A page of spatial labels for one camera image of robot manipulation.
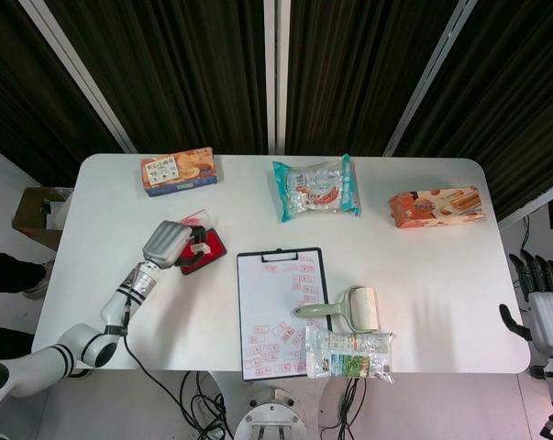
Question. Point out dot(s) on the white partition base rail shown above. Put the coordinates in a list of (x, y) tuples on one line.
[(533, 204)]

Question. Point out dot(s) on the orange biscuit box blue side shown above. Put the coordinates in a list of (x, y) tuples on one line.
[(180, 172)]

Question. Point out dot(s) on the white slanted frame post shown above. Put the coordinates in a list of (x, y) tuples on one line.
[(79, 75), (429, 78)]

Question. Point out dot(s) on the white paper with red stamps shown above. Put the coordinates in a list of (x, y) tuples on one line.
[(267, 302)]

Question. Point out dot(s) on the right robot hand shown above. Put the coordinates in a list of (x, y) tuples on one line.
[(551, 321)]

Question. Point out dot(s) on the dark pleated curtain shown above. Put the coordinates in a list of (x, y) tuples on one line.
[(363, 73), (510, 101), (175, 73), (24, 101)]

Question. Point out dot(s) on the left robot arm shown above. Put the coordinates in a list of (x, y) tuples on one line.
[(51, 362)]

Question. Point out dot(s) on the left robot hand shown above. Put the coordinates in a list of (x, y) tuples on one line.
[(166, 243)]

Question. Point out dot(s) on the red ink pad clear lid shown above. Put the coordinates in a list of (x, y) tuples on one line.
[(214, 245)]

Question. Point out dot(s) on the white upright frame post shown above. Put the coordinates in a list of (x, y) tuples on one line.
[(274, 78)]

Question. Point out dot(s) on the black clipboard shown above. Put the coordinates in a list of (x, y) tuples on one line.
[(278, 256)]

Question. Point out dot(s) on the orange egg roll box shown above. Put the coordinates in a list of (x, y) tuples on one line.
[(436, 208)]

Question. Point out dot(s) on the brown cardboard box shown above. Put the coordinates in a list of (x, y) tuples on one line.
[(28, 215)]

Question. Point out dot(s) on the teal sausage bread bag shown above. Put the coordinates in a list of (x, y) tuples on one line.
[(315, 188)]

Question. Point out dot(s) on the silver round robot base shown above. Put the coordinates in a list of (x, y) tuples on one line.
[(269, 417)]

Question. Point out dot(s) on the grey sneaker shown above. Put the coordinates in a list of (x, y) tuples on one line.
[(37, 284)]

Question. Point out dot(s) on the clear plastic snack bag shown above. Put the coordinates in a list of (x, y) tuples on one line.
[(345, 357)]

